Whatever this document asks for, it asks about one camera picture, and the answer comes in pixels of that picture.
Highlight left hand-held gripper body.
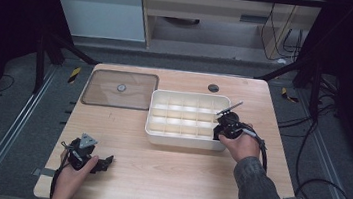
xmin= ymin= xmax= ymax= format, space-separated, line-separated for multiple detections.
xmin=65 ymin=130 xmax=100 ymax=173

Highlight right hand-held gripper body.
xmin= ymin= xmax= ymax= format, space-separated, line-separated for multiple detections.
xmin=212 ymin=98 xmax=250 ymax=142

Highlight white divided storage box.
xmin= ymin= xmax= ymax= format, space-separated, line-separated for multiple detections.
xmin=142 ymin=86 xmax=237 ymax=154

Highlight person's right hand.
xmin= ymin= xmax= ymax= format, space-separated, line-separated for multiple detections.
xmin=215 ymin=119 xmax=264 ymax=166

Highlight person's left hand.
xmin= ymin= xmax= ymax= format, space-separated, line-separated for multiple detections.
xmin=49 ymin=150 xmax=101 ymax=199

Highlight yellow black floor tape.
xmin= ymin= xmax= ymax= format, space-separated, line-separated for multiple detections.
xmin=279 ymin=86 xmax=301 ymax=104
xmin=67 ymin=65 xmax=83 ymax=85

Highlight clear lid with round knob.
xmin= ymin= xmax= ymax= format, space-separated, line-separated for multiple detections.
xmin=79 ymin=66 xmax=160 ymax=113

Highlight black metal stand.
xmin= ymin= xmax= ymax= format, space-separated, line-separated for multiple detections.
xmin=249 ymin=52 xmax=326 ymax=122
xmin=30 ymin=27 xmax=104 ymax=101

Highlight light wooden cabinet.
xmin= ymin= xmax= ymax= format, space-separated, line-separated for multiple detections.
xmin=132 ymin=0 xmax=325 ymax=68

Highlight white cabinet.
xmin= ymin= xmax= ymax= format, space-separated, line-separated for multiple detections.
xmin=41 ymin=0 xmax=152 ymax=46

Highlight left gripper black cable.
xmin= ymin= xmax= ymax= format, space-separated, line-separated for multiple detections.
xmin=48 ymin=139 xmax=75 ymax=199

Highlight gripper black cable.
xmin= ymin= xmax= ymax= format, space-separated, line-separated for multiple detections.
xmin=232 ymin=121 xmax=273 ymax=175
xmin=48 ymin=139 xmax=75 ymax=199

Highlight round table cable grommet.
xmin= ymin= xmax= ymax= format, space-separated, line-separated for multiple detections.
xmin=207 ymin=83 xmax=220 ymax=94

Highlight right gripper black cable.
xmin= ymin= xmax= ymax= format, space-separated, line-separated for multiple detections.
xmin=232 ymin=121 xmax=273 ymax=175

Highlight aluminium floor rail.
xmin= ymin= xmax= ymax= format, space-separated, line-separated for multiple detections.
xmin=0 ymin=58 xmax=61 ymax=199
xmin=283 ymin=88 xmax=353 ymax=199

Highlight hanging black cables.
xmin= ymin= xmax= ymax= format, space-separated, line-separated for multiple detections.
xmin=257 ymin=1 xmax=309 ymax=65

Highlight thin black floor cable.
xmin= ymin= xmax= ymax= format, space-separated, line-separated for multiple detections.
xmin=0 ymin=72 xmax=17 ymax=97

